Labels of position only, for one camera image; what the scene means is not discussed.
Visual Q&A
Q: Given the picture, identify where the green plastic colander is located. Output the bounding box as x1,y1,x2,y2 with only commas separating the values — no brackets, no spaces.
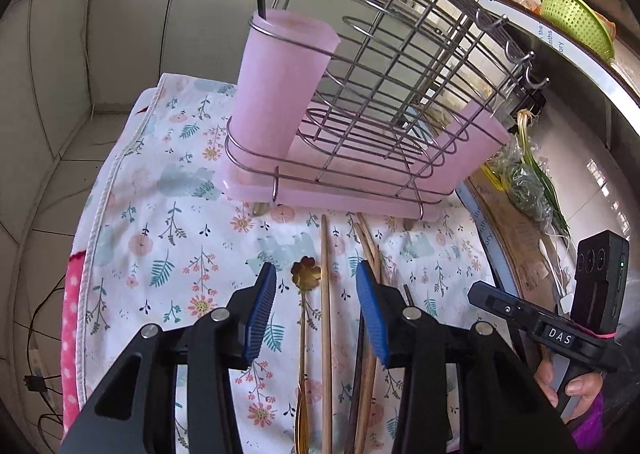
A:
538,0,617,62

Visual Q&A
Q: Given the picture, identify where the metal wire utensil rack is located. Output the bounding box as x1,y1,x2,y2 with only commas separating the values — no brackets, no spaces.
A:
225,0,551,221

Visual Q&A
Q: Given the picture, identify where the cardboard box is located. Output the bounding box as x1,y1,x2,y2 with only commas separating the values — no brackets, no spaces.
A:
469,168,576,307

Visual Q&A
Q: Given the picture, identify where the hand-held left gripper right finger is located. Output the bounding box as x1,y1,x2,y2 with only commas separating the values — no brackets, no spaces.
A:
355,260,581,454

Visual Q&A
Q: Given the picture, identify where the bag of green vegetables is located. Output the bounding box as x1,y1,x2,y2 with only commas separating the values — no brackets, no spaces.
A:
485,109,572,237

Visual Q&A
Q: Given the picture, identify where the light wooden chopstick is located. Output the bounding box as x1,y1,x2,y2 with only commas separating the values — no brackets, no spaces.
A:
352,221,373,265
355,212,383,454
320,214,334,454

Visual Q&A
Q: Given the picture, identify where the white power strip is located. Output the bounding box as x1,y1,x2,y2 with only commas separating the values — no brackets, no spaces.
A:
29,345,57,407

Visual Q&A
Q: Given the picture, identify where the wide pink plastic cup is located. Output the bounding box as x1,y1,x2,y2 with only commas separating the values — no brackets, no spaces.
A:
422,101,512,200

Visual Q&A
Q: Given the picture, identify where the person's right hand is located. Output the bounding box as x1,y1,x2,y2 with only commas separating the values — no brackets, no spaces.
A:
534,358,606,422

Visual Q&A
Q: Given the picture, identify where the pink plastic drip tray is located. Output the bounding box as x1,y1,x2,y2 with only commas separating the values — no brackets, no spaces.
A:
215,166,453,223

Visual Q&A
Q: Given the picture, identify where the floral white cloth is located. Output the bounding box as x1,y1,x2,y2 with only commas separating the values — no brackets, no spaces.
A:
62,73,507,454

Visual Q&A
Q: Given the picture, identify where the gold flower spoon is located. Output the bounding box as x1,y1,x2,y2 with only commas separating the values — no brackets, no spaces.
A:
291,256,315,454

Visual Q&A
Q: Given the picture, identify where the black cable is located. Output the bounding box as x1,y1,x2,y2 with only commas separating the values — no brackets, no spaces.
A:
12,274,68,440

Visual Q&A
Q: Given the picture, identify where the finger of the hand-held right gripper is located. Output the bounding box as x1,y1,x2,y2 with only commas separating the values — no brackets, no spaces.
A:
468,281,543,332

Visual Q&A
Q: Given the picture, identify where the pink dotted cloth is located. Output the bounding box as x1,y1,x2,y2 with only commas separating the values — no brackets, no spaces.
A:
60,254,92,435

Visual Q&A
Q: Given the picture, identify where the tall pink plastic cup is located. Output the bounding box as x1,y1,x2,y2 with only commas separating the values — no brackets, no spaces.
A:
227,9,342,187

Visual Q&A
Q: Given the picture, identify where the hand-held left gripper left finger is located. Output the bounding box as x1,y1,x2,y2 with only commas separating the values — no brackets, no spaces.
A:
60,261,278,454

